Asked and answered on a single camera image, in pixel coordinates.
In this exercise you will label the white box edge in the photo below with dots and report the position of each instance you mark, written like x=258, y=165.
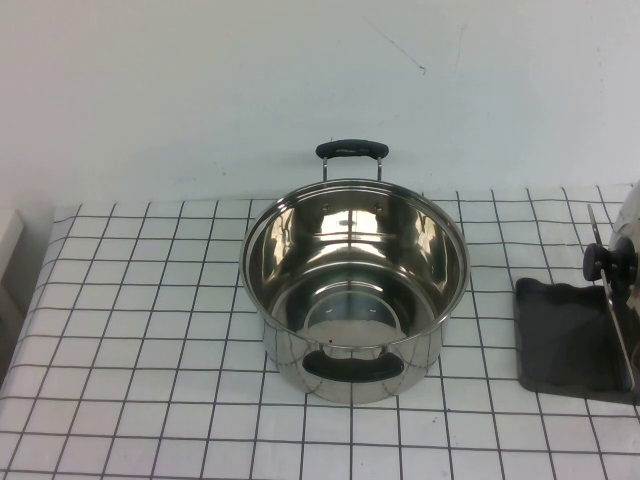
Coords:
x=7, y=240

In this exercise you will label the steel pot lid black knob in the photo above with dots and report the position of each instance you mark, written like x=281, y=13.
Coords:
x=607, y=260

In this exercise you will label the white black grid tablecloth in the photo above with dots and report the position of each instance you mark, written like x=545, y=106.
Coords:
x=140, y=350

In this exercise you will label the dark grey tray lid rack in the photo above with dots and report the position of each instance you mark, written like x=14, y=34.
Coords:
x=560, y=345

